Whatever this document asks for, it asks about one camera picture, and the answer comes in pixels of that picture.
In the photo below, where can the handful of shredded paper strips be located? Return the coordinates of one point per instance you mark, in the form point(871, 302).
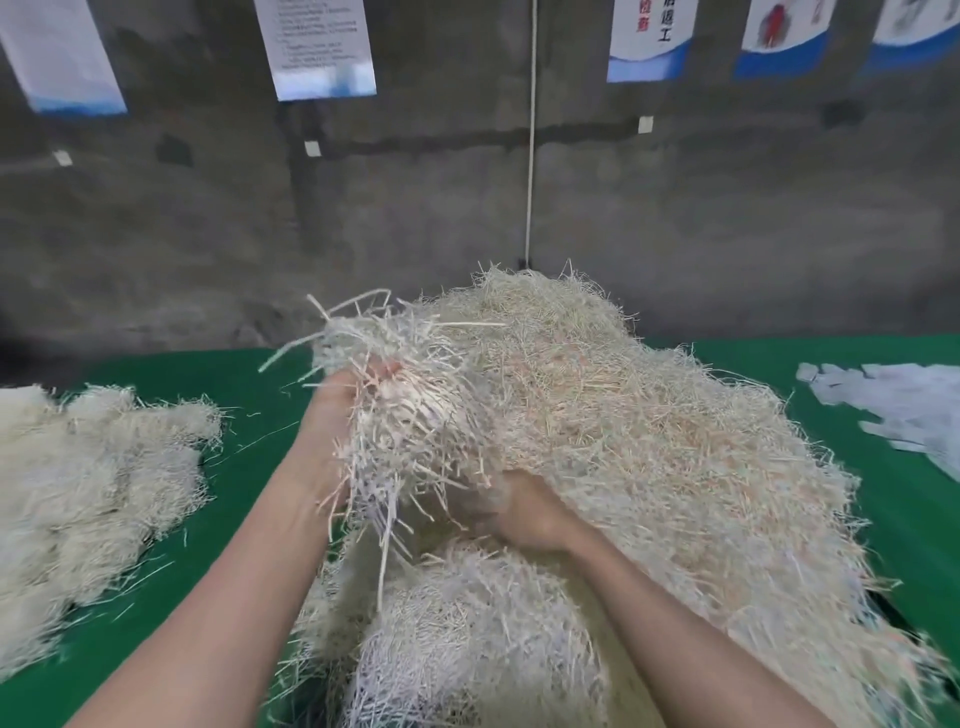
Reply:
point(390, 405)

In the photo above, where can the green table cloth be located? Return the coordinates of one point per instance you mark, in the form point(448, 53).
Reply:
point(247, 390)

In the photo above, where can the small pile of shredded paper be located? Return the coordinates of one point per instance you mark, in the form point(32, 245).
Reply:
point(82, 495)

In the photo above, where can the pile of white paper pieces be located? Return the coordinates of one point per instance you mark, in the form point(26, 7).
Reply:
point(892, 409)

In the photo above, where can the person's left forearm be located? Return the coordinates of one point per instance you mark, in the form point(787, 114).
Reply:
point(202, 607)

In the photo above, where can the person's left hand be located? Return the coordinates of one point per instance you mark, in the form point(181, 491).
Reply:
point(324, 427)

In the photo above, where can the person's right forearm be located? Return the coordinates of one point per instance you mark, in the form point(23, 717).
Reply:
point(679, 637)

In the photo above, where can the white poster with black text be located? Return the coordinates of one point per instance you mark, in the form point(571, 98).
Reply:
point(315, 46)

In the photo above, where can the person's left fingers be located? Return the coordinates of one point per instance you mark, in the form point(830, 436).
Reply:
point(379, 370)

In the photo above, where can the person's right hand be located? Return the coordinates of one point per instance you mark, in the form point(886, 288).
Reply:
point(526, 513)

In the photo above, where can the plain white and blue poster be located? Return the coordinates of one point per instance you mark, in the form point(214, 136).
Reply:
point(60, 54)

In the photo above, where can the white poster with red figure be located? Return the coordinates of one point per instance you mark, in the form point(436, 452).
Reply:
point(784, 36)

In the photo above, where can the large pile of shredded paper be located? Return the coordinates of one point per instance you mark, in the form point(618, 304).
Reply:
point(622, 480)

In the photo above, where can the white poster with grey figure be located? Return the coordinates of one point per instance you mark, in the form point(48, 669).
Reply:
point(911, 30)

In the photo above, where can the white poster with large characters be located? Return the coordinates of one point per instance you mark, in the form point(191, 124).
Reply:
point(651, 37)

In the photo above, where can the person's right fingers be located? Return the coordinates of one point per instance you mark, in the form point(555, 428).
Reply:
point(487, 510)

